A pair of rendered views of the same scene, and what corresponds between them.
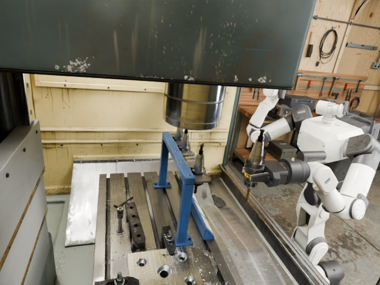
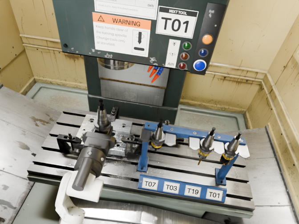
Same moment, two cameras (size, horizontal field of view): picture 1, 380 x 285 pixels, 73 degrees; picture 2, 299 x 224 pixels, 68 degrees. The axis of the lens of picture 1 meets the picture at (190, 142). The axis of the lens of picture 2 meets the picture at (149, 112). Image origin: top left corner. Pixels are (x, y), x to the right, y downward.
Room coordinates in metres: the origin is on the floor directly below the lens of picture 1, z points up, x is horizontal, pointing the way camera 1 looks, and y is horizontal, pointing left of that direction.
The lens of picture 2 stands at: (1.10, -0.67, 1.98)
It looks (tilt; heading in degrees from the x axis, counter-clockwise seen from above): 44 degrees down; 111
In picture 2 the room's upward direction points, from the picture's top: 7 degrees clockwise
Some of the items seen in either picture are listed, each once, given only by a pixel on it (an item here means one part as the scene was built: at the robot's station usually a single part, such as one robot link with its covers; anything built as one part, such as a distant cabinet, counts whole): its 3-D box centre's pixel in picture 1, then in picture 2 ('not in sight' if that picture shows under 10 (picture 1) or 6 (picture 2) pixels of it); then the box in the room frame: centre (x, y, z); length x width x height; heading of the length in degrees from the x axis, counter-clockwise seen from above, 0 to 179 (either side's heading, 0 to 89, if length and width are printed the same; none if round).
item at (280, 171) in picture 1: (279, 171); (94, 150); (0.77, -0.31, 1.33); 0.13 x 0.12 x 0.10; 19
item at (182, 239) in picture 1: (184, 214); (144, 148); (0.84, -0.01, 1.05); 0.10 x 0.05 x 0.30; 109
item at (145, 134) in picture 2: (202, 178); (146, 135); (0.86, -0.06, 1.21); 0.07 x 0.05 x 0.01; 109
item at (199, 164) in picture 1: (199, 161); (159, 130); (0.91, -0.05, 1.26); 0.04 x 0.04 x 0.07
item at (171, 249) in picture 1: (168, 244); (132, 143); (0.75, 0.03, 0.97); 0.13 x 0.03 x 0.15; 19
